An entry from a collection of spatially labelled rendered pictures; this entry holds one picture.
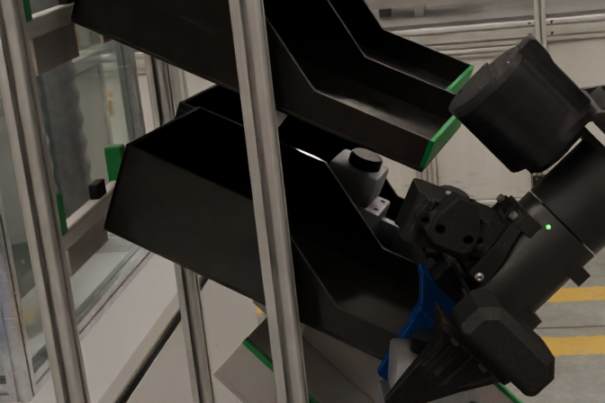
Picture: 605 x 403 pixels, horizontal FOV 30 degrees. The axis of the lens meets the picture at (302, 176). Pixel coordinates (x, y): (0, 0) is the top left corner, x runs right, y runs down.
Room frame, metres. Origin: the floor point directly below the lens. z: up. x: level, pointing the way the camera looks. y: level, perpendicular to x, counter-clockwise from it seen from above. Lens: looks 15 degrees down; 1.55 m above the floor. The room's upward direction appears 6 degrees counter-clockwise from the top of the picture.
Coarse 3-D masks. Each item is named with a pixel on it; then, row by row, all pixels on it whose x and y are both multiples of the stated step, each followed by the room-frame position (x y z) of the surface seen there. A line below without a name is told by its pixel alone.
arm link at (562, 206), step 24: (600, 144) 0.66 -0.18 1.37; (552, 168) 0.68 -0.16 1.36; (576, 168) 0.66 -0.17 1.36; (600, 168) 0.65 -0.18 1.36; (552, 192) 0.66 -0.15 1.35; (576, 192) 0.65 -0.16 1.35; (600, 192) 0.65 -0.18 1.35; (576, 216) 0.65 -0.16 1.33; (600, 216) 0.64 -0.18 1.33; (600, 240) 0.65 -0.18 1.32
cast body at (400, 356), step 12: (420, 336) 0.67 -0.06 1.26; (396, 348) 0.67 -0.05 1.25; (408, 348) 0.67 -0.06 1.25; (420, 348) 0.66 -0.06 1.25; (396, 360) 0.65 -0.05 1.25; (408, 360) 0.65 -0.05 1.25; (396, 372) 0.65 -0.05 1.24; (384, 384) 0.68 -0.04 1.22; (384, 396) 0.66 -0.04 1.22; (456, 396) 0.65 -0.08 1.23; (468, 396) 0.67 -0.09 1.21
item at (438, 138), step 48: (96, 0) 0.82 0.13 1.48; (144, 0) 0.81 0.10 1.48; (192, 0) 0.79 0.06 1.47; (288, 0) 0.90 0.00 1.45; (144, 48) 0.81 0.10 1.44; (192, 48) 0.80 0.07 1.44; (288, 48) 0.91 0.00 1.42; (336, 48) 0.89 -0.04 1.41; (288, 96) 0.77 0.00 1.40; (336, 96) 0.83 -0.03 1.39; (384, 96) 0.87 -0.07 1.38; (432, 96) 0.86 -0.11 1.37; (384, 144) 0.75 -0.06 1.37; (432, 144) 0.74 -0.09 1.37
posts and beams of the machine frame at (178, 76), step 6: (174, 66) 2.26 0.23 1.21; (174, 72) 2.26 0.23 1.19; (180, 72) 2.26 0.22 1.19; (174, 78) 2.26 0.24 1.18; (180, 78) 2.26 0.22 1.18; (174, 84) 2.26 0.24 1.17; (180, 84) 2.26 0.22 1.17; (186, 84) 2.30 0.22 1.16; (174, 90) 2.26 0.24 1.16; (180, 90) 2.26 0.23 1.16; (186, 90) 2.29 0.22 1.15; (174, 96) 2.28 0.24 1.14; (180, 96) 2.26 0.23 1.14; (186, 96) 2.29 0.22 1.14
